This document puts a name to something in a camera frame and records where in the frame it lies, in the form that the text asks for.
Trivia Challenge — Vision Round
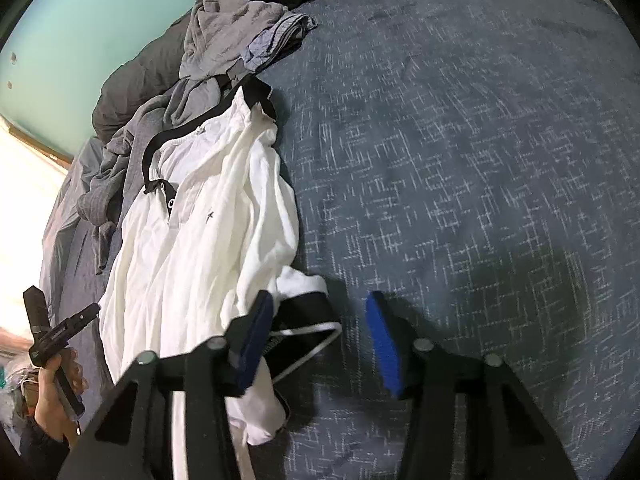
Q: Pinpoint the white polo shirt black collar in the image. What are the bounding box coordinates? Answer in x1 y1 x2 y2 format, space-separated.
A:
100 76 342 479

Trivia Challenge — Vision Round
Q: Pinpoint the person's left hand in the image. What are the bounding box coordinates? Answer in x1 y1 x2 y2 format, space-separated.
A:
35 349 88 448

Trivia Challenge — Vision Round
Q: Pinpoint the grey knitted sweater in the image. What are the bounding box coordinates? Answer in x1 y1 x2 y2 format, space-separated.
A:
77 77 224 275

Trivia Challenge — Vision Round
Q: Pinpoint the blue patterned bed cover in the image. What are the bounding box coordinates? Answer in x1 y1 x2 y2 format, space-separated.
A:
252 0 639 479

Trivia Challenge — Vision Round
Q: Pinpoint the blue striped folded garment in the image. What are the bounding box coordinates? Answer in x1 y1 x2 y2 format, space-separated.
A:
241 11 318 73

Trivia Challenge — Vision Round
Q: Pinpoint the grey long sleeve shirt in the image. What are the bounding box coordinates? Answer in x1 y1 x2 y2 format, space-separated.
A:
179 0 288 80

